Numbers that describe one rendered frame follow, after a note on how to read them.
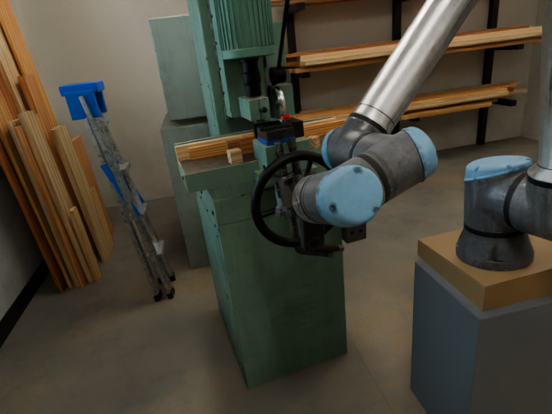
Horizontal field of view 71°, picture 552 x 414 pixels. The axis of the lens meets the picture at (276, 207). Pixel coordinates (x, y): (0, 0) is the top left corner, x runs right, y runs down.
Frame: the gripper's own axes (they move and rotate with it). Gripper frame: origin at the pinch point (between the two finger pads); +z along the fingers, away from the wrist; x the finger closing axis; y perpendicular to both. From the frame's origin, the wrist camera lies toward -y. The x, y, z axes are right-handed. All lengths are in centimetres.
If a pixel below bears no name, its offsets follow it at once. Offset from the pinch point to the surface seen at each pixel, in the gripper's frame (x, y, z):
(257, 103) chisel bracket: -9.5, 33.4, 35.1
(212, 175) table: 10.9, 13.2, 30.3
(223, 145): 3.4, 22.9, 43.2
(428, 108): -216, 42, 209
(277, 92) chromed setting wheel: -22, 39, 48
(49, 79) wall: 91, 130, 264
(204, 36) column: 0, 62, 49
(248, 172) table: -0.4, 11.9, 30.7
